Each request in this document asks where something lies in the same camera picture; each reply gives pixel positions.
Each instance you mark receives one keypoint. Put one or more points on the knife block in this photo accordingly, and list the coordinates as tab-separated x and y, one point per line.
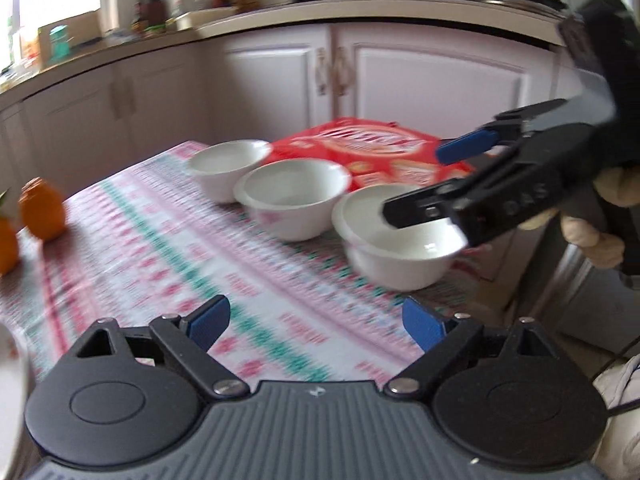
150	7

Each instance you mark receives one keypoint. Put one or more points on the teal plastic bottle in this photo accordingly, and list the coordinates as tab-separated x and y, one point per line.
59	45

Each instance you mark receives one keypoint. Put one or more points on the white floral plate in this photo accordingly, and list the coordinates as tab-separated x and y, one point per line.
12	390

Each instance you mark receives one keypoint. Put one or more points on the white cloth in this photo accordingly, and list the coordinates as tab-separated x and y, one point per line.
622	440

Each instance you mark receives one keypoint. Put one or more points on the kitchen countertop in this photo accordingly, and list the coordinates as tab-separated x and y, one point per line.
350	12

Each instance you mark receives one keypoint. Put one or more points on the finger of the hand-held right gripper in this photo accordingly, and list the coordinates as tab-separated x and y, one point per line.
465	146
420	207

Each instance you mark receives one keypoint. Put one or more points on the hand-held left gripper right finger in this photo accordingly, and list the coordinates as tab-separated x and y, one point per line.
422	322

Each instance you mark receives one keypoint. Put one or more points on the orange with green leaf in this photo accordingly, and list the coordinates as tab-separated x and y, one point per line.
6	250

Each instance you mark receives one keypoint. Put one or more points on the knobbed orange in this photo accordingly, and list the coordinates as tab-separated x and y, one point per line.
42	207

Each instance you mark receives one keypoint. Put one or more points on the white ceramic bowl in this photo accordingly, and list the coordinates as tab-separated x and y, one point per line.
295	185
225	160
395	260

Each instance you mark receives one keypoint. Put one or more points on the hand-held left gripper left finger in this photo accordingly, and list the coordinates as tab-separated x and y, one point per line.
210	317

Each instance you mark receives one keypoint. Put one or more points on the cardboard sheet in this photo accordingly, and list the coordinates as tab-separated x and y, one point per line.
82	27

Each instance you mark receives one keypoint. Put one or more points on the white rectangular container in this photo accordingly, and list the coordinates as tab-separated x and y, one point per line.
205	17

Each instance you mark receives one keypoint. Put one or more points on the red printed gift box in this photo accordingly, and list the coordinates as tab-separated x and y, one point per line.
360	140

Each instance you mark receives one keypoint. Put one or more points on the person's right hand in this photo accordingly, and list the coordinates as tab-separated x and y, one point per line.
585	240

